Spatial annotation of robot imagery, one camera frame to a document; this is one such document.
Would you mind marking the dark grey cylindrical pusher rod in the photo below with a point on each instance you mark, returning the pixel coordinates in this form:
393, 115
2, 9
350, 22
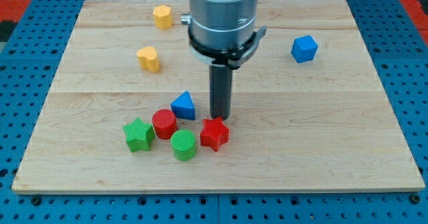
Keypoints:
220, 83

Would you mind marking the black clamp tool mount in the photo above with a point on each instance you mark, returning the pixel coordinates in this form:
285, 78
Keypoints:
229, 58

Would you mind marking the blue triangle block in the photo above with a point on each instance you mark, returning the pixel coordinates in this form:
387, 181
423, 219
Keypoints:
183, 106

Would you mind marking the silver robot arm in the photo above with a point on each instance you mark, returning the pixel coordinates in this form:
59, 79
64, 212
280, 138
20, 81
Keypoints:
222, 35

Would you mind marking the blue cube block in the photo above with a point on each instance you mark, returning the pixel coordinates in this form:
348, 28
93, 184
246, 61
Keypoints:
304, 49

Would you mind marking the red star block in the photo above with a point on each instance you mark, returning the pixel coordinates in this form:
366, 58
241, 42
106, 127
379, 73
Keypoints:
214, 133

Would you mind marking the red cylinder block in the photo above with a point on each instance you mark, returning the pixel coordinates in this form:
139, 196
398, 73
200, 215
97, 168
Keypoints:
165, 123

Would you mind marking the yellow heart block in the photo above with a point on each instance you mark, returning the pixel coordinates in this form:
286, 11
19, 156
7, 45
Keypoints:
148, 59

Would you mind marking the green cylinder block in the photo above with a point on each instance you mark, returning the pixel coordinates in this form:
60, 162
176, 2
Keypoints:
183, 145

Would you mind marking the yellow hexagon block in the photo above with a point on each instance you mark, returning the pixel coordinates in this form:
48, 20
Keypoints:
163, 18

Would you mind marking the light wooden board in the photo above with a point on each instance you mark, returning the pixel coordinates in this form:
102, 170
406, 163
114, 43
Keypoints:
322, 126

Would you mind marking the green star block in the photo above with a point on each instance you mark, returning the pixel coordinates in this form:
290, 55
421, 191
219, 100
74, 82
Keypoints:
139, 135

